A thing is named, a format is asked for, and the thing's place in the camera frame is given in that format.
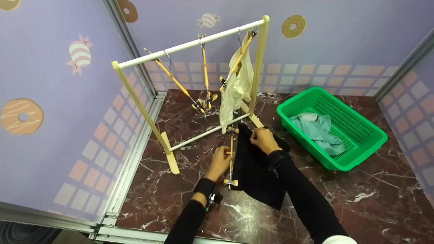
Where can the person's right hand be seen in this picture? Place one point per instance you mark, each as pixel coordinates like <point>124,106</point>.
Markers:
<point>268,140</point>

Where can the person's left hand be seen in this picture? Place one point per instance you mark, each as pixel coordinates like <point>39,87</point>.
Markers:
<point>217,165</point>

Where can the person's right fingers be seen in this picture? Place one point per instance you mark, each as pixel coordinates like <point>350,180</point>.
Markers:
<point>255,137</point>

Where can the person's left fingers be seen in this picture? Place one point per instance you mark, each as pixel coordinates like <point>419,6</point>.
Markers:
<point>226,153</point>

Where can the wooden clip hanger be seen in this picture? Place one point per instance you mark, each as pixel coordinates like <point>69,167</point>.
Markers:
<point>237,61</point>
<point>231,171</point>
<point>205,69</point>
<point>173,78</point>

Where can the black cloth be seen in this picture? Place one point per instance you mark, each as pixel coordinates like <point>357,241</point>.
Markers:
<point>252,173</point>

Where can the person's left forearm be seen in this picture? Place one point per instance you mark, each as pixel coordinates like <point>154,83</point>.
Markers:
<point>190,222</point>

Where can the person's right forearm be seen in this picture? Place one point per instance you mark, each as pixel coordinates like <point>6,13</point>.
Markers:
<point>308,203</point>

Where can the black wrist band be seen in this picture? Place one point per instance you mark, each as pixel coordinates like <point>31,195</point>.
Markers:
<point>278,159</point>
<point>206,190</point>

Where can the cream cloth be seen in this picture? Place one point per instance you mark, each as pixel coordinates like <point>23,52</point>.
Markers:
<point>237,88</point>

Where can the teal cloth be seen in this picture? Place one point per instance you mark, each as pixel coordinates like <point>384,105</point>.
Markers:
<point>317,130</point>

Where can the green plastic basket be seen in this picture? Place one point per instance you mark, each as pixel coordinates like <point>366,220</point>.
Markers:
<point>362,134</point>

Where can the wooden clothes rack white rods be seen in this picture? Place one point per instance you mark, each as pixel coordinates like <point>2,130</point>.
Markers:
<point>190,44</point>

